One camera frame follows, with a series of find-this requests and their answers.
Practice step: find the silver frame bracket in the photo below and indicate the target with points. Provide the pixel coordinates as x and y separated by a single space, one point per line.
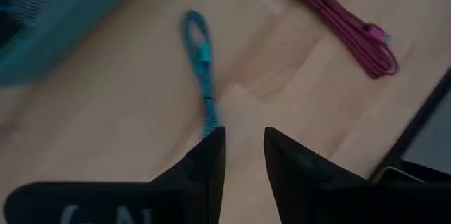
401 174

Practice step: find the teal plastic bin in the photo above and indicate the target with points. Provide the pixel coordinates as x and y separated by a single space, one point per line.
53 48

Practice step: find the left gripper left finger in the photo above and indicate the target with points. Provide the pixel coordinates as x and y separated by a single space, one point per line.
201 181

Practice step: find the black aluminium table frame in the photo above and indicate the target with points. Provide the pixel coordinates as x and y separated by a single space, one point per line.
414 129

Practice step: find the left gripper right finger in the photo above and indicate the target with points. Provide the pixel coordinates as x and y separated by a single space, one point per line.
299 181

